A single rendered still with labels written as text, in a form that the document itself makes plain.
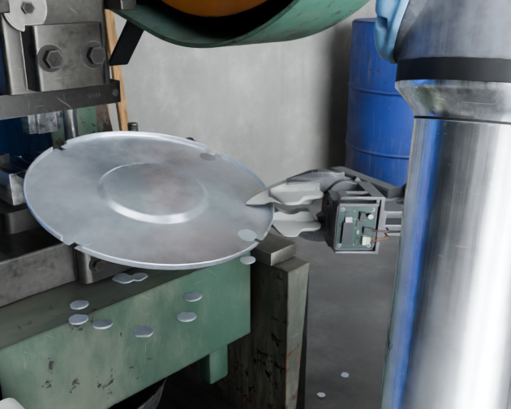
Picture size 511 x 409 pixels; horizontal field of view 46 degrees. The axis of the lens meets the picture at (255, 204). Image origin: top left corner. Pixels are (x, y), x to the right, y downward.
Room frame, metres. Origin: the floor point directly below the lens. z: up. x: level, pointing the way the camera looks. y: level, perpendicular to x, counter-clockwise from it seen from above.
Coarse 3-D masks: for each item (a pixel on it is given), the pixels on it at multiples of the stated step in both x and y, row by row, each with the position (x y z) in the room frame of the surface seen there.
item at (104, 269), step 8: (16, 176) 0.78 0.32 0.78; (24, 176) 0.78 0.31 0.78; (80, 256) 0.72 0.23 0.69; (88, 256) 0.72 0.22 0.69; (80, 264) 0.72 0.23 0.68; (88, 264) 0.72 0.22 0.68; (96, 264) 0.72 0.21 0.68; (104, 264) 0.73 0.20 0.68; (112, 264) 0.74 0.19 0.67; (80, 272) 0.72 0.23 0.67; (88, 272) 0.72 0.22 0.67; (96, 272) 0.72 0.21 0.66; (104, 272) 0.73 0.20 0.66; (112, 272) 0.74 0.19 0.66; (120, 272) 0.75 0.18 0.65; (80, 280) 0.72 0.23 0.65; (88, 280) 0.72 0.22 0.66; (96, 280) 0.73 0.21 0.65
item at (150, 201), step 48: (96, 144) 0.77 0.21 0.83; (144, 144) 0.79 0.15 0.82; (192, 144) 0.82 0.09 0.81; (48, 192) 0.64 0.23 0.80; (96, 192) 0.66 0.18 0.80; (144, 192) 0.67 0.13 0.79; (192, 192) 0.69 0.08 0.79; (240, 192) 0.72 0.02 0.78; (96, 240) 0.57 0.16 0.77; (144, 240) 0.59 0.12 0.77; (192, 240) 0.60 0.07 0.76; (240, 240) 0.62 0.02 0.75
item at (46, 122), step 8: (56, 112) 0.88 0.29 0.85; (24, 120) 0.86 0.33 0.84; (32, 120) 0.85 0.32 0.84; (40, 120) 0.85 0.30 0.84; (48, 120) 0.86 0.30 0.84; (56, 120) 0.87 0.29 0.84; (24, 128) 0.86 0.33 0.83; (32, 128) 0.85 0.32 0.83; (40, 128) 0.85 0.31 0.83; (48, 128) 0.86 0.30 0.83; (56, 128) 0.87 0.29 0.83
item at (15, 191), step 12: (12, 156) 0.88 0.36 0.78; (24, 156) 0.88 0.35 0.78; (36, 156) 0.91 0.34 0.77; (0, 168) 0.82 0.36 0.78; (12, 168) 0.82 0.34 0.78; (24, 168) 0.82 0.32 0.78; (0, 180) 0.81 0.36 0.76; (12, 180) 0.79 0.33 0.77; (0, 192) 0.82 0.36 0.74; (12, 192) 0.79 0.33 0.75; (12, 204) 0.79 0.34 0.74
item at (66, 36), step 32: (32, 0) 0.78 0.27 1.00; (64, 0) 0.83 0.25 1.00; (96, 0) 0.86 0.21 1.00; (0, 32) 0.77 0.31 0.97; (32, 32) 0.76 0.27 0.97; (64, 32) 0.79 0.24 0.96; (96, 32) 0.82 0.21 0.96; (0, 64) 0.77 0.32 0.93; (32, 64) 0.77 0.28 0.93; (64, 64) 0.79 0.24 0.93; (96, 64) 0.82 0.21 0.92
